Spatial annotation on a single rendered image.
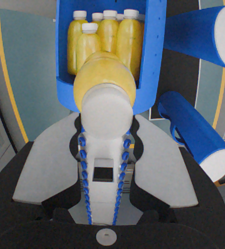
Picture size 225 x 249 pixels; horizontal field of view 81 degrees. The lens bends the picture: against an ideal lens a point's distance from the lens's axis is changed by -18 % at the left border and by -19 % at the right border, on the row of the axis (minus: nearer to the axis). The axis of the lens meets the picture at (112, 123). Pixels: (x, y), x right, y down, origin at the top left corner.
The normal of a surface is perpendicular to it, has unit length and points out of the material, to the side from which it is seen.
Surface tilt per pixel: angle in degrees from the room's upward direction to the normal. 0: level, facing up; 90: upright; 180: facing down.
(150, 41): 35
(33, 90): 0
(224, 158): 0
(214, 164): 0
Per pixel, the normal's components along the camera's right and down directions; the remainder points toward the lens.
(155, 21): 0.66, 0.40
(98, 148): 0.01, 0.50
